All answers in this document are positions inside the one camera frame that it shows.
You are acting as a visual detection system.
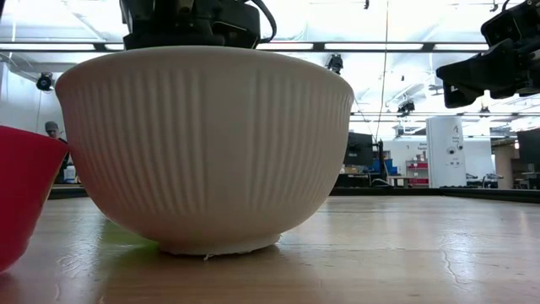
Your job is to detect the white round pillar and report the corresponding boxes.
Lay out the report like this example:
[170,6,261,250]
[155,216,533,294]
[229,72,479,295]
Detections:
[425,116,467,189]

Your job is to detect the black computer monitor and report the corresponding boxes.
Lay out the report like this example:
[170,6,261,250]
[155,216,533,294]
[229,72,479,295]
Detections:
[516,128,540,173]
[343,132,375,168]

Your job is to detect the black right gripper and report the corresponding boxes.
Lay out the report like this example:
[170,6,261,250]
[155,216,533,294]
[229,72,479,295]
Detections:
[436,31,540,109]

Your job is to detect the white ribbed bowl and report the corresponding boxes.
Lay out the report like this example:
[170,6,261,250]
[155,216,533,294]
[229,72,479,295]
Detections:
[54,45,355,257]

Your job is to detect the red plastic bowl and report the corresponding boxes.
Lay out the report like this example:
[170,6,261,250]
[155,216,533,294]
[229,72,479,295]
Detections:
[0,125,70,274]

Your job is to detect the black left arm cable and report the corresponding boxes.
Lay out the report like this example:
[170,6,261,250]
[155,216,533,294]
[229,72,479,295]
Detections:
[248,0,278,44]

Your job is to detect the thin hanging cable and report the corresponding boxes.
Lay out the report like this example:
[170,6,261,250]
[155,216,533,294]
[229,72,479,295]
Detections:
[374,0,390,143]

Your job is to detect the person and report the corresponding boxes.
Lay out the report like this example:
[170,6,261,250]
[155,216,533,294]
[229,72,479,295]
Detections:
[44,121,71,182]

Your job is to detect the red storage shelf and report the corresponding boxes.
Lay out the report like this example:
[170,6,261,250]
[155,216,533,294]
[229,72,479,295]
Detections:
[405,159,429,187]

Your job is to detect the black hanging ceiling camera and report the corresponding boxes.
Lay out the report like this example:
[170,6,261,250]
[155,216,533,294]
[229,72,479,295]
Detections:
[326,53,345,76]
[35,72,56,92]
[396,99,417,117]

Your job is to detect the blue storage boxes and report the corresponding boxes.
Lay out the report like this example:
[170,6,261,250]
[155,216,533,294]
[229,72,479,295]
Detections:
[370,158,400,176]

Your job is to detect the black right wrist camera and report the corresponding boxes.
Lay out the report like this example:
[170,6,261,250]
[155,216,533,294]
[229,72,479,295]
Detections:
[480,0,540,47]

